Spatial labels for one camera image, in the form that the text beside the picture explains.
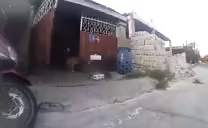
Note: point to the small white box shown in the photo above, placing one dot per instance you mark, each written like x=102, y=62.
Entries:
x=97, y=76

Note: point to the blue barrel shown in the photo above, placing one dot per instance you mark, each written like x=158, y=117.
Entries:
x=124, y=60

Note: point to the red brick building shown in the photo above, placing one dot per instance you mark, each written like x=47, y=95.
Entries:
x=92, y=40

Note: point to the grey concrete pavement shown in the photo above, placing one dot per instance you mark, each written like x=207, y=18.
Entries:
x=92, y=91

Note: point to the brown dog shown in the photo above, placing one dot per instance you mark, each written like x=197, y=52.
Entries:
x=73, y=62

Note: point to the stack of pale concrete blocks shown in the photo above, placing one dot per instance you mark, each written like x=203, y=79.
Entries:
x=148, y=50

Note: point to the low green weeds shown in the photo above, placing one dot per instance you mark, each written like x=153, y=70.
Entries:
x=160, y=76

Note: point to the distant building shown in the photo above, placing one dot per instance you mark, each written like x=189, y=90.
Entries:
x=187, y=53

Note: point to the grey asphalt road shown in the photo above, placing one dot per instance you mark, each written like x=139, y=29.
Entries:
x=178, y=103

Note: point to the dark red motorcycle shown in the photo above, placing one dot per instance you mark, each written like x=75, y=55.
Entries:
x=8, y=83

